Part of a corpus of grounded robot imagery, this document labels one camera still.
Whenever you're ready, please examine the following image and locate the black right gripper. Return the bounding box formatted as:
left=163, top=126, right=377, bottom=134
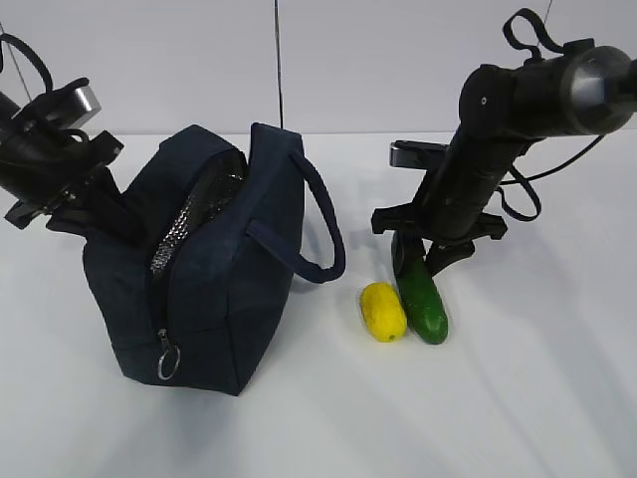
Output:
left=371, top=203, right=508, bottom=277

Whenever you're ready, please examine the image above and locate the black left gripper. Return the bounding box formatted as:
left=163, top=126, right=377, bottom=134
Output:
left=3, top=131, right=146, bottom=246

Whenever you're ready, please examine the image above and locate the green cucumber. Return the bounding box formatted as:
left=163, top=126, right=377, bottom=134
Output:
left=391, top=232, right=449, bottom=345

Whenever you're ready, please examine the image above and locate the yellow lemon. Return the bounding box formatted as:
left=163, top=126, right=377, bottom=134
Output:
left=359, top=282, right=407, bottom=343

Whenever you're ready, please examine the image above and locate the navy blue lunch bag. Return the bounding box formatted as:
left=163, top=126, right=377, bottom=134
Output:
left=83, top=123, right=345, bottom=395

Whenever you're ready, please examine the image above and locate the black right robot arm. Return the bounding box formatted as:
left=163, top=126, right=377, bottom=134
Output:
left=371, top=42, right=636, bottom=277

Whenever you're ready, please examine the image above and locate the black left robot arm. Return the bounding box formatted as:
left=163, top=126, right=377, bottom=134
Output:
left=1, top=96, right=144, bottom=245

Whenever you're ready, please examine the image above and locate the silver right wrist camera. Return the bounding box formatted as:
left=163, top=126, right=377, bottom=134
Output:
left=389, top=140, right=448, bottom=171

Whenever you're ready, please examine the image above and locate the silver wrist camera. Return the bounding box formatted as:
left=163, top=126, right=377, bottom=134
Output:
left=389, top=140, right=448, bottom=171
left=34, top=85, right=102, bottom=129

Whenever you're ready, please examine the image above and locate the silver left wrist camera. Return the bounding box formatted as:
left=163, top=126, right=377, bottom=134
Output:
left=34, top=85, right=102, bottom=129

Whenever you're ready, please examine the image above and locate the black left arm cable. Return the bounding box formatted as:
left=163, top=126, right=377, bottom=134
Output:
left=0, top=33, right=55, bottom=101

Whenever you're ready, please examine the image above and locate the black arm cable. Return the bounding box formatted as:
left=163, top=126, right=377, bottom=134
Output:
left=0, top=33, right=55, bottom=101
left=501, top=7, right=568, bottom=61

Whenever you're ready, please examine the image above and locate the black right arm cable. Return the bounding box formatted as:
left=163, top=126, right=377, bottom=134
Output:
left=501, top=7, right=568, bottom=61

